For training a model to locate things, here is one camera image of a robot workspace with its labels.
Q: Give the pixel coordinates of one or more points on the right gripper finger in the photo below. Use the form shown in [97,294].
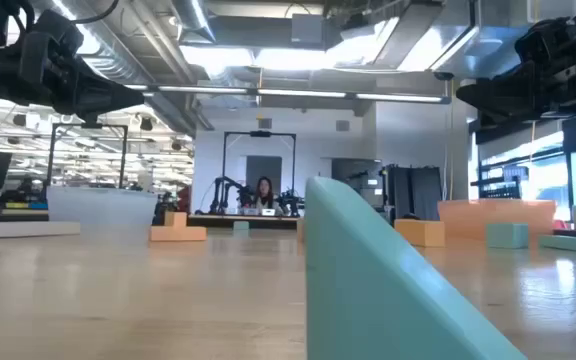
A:
[513,97]

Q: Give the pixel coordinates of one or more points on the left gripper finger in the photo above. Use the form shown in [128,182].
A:
[98,97]

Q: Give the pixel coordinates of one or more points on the orange cube block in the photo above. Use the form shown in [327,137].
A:
[175,219]

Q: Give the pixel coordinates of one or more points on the long teal green block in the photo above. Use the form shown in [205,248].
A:
[573,243]

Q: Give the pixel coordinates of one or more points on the small teal green block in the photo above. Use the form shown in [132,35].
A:
[241,226]

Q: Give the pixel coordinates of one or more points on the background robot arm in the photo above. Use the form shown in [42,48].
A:
[290,202]
[223,195]

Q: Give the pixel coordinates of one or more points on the clear plastic bin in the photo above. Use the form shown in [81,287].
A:
[100,210]

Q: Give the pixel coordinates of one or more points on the orange plastic bin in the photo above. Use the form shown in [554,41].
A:
[498,212]

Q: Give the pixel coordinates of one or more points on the cluttered dark workbench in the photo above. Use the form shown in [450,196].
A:
[18,205]

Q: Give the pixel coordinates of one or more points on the red container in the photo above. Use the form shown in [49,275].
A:
[560,225]

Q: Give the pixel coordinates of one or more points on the black curtain partition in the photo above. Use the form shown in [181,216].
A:
[413,192]

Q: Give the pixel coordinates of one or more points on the pale long block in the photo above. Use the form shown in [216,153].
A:
[23,230]

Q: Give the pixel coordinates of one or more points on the background wooden worktable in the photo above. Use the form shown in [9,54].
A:
[218,218]

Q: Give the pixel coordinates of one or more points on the person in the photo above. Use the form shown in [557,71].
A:
[264,192]

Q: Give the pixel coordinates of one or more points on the black gantry frame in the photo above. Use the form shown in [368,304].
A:
[224,170]
[88,126]

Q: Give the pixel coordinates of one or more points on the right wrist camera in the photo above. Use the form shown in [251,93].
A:
[548,45]

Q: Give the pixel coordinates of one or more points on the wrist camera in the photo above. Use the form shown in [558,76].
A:
[548,45]
[50,42]

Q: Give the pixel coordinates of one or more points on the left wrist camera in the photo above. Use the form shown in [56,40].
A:
[50,42]

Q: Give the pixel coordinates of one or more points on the black aluminium table frame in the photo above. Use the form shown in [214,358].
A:
[268,226]

